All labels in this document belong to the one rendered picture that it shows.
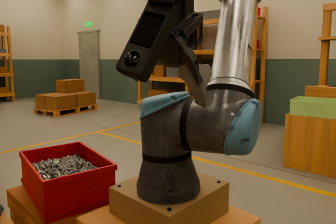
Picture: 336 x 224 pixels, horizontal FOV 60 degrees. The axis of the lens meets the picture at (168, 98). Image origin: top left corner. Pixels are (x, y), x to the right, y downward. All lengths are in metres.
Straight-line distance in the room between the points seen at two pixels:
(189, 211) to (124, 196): 0.16
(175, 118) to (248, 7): 0.31
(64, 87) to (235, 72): 6.84
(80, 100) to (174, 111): 6.55
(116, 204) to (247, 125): 0.38
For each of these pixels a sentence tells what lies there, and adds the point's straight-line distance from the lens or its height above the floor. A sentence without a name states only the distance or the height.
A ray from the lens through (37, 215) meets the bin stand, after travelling 0.95.
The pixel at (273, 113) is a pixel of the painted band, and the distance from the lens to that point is 5.97.
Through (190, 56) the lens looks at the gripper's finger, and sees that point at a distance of 0.44.
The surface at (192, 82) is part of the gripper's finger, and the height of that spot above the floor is 1.19.
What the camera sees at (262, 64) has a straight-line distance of 5.80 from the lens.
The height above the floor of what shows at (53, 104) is 0.28.
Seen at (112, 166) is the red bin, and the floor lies 0.92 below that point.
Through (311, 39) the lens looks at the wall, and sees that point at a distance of 5.72.
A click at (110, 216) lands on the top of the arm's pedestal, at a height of 0.85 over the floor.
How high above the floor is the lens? 1.23
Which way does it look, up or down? 7 degrees down
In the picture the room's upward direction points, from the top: straight up
